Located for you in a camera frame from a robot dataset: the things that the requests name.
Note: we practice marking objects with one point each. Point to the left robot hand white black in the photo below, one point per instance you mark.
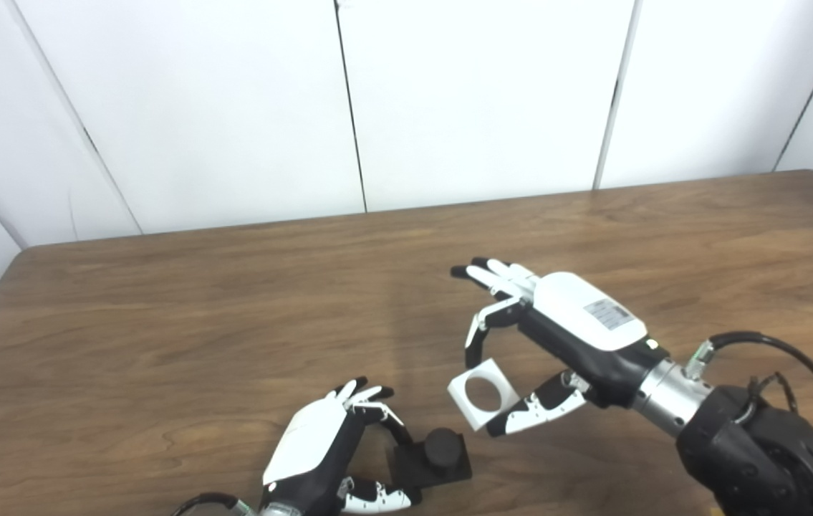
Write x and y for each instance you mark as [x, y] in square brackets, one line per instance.
[313, 444]

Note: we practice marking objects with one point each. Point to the white square piece with hole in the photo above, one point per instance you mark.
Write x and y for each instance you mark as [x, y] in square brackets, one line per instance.
[460, 398]

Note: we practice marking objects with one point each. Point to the black peg with square base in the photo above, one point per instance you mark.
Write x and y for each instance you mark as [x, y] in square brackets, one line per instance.
[431, 459]

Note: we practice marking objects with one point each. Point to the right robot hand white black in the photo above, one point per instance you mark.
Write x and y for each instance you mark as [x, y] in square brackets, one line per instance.
[585, 330]

